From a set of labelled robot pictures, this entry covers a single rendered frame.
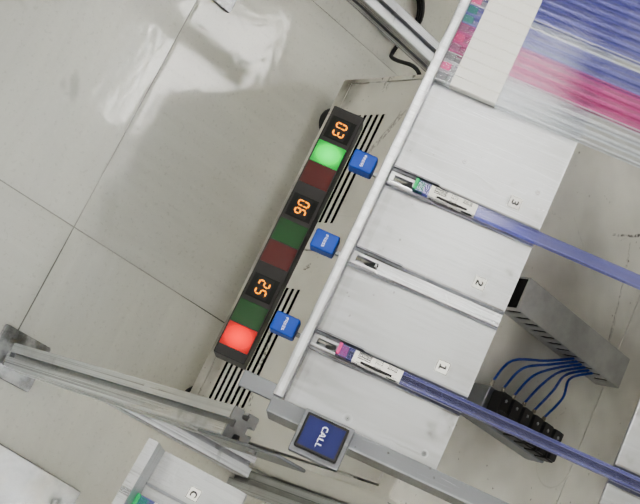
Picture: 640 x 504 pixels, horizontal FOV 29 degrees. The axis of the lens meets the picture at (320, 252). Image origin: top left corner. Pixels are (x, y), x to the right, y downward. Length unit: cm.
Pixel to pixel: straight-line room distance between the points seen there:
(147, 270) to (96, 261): 10
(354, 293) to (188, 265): 77
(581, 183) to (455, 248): 46
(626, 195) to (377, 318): 65
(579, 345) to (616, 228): 22
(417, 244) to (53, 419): 84
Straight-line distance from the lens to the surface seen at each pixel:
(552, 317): 182
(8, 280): 205
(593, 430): 199
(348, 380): 145
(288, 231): 150
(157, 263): 217
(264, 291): 148
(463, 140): 154
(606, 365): 192
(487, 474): 183
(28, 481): 210
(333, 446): 139
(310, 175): 152
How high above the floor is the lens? 187
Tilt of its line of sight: 52 degrees down
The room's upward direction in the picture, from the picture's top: 96 degrees clockwise
